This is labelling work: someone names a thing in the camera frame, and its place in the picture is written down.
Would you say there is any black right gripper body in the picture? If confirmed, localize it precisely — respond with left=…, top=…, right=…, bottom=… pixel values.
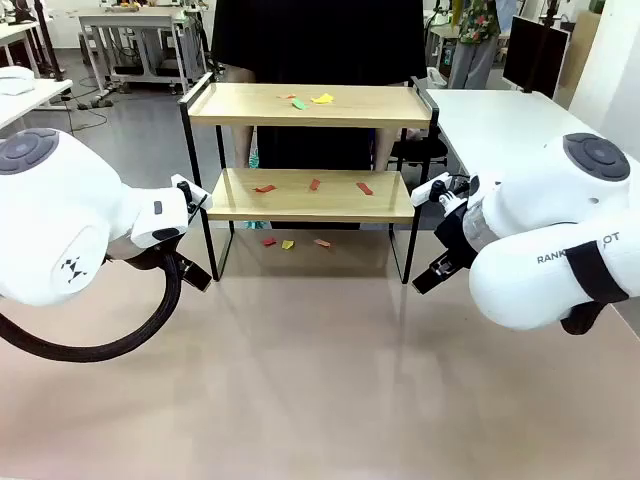
left=433, top=203, right=479, bottom=265

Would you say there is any person's left forearm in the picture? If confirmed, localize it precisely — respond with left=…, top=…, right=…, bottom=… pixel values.
left=372, top=127, right=394, bottom=174

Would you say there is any person's right forearm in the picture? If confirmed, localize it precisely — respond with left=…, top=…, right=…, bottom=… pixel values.
left=227, top=64, right=259, bottom=169

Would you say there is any two-tier wooden metal shelf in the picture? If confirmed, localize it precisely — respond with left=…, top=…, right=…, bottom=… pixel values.
left=178, top=72, right=440, bottom=286

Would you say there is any dark grey plastic stool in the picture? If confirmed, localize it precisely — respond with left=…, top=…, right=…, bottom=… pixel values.
left=387, top=127, right=450, bottom=171

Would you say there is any large white table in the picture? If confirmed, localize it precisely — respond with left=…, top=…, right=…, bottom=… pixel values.
left=424, top=88, right=640, bottom=177

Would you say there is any person in floral shirt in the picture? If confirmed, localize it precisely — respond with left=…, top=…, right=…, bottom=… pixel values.
left=457, top=0, right=502, bottom=91

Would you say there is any black computer monitor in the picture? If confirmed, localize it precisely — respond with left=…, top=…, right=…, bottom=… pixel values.
left=502, top=14, right=571, bottom=100

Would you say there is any white background desk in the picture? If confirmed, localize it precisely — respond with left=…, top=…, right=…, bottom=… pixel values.
left=427, top=19, right=461, bottom=71
left=0, top=19, right=54, bottom=79

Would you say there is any brown wooden board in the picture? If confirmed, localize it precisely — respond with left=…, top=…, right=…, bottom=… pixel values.
left=557, top=10, right=604, bottom=111

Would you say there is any white side table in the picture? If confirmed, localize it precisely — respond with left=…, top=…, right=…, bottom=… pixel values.
left=0, top=77, right=75, bottom=132

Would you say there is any person in black clothes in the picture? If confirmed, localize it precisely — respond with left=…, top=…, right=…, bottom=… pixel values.
left=210, top=0, right=429, bottom=231

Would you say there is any grey metal workbench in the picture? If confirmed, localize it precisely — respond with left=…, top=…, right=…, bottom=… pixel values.
left=78, top=5, right=206, bottom=96

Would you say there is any white cloth bundle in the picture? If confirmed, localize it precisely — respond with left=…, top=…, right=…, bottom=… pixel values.
left=0, top=65, right=37, bottom=96

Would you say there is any black stand pole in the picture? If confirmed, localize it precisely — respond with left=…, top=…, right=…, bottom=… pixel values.
left=33, top=0, right=74, bottom=83

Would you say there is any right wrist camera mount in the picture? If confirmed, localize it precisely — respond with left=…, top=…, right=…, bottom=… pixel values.
left=409, top=172, right=481, bottom=207

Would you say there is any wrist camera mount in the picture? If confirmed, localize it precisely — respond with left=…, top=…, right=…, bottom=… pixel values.
left=171, top=173, right=214, bottom=216
left=409, top=172, right=481, bottom=207

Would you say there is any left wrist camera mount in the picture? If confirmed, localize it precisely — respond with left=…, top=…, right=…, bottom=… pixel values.
left=171, top=173, right=214, bottom=216

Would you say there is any black braided cable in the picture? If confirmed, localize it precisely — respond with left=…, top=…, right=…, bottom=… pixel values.
left=0, top=244, right=184, bottom=364

